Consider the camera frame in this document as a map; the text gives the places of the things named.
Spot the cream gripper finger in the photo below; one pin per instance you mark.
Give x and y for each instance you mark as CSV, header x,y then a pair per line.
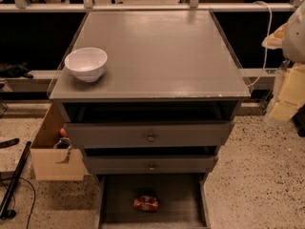
x,y
289,95

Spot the red coke can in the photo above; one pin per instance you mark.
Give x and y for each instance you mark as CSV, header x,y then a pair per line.
x,y
146,203

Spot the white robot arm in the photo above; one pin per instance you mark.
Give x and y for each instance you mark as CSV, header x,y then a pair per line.
x,y
290,38

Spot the grey drawer cabinet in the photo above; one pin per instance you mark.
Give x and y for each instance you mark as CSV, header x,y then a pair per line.
x,y
163,67

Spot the grey top drawer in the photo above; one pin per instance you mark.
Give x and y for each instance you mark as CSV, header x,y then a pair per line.
x,y
98,135

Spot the grey drawer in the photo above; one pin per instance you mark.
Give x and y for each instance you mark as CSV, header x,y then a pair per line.
x,y
159,201
98,135
110,165

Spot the grey bottom drawer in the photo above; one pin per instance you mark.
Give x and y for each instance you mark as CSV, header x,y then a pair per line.
x,y
159,201

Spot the grey middle drawer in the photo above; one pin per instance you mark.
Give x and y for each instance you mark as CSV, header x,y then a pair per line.
x,y
110,165

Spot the white bowl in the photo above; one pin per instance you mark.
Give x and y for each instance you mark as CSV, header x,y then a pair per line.
x,y
87,64

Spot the orange ball in box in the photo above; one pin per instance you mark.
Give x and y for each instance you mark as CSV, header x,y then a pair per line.
x,y
62,132

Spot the cardboard box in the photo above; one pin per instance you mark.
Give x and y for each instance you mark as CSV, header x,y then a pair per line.
x,y
49,162

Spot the black cloth bundle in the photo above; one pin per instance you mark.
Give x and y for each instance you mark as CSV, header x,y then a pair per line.
x,y
8,70

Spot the black pole stand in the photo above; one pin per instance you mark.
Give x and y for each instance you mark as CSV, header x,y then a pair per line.
x,y
5,213

